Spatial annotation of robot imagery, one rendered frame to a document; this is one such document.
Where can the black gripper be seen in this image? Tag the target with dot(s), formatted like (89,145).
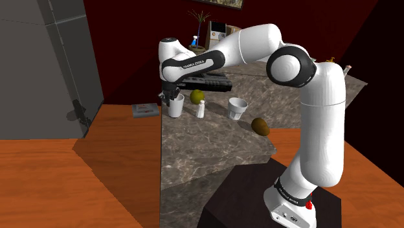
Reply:
(169,89)

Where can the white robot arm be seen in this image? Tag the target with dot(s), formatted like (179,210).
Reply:
(318,104)

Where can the tall white cup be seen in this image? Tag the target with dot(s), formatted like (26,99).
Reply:
(175,107)

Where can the green apple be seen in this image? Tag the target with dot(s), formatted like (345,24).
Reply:
(196,96)

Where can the white salt shaker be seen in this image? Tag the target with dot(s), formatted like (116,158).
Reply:
(200,110)

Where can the blue spray bottle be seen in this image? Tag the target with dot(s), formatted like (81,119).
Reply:
(193,41)

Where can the potted plant with thin stems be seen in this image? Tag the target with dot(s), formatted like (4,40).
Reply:
(199,31)

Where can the white faceted cup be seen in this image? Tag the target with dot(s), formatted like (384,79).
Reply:
(237,108)

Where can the white coffee machine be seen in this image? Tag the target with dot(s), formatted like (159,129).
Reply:
(217,33)

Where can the brown kiwi fruit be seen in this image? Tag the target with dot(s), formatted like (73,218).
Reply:
(260,126)

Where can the dark robot stand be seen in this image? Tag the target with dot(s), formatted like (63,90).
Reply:
(240,195)

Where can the grey refrigerator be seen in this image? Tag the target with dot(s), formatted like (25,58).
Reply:
(41,69)

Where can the yellow soap dispenser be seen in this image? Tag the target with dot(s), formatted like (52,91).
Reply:
(330,59)

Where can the white bottle with red cap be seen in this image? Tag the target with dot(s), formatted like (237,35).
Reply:
(347,69)

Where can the framed wall picture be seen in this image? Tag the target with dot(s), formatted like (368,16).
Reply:
(222,3)

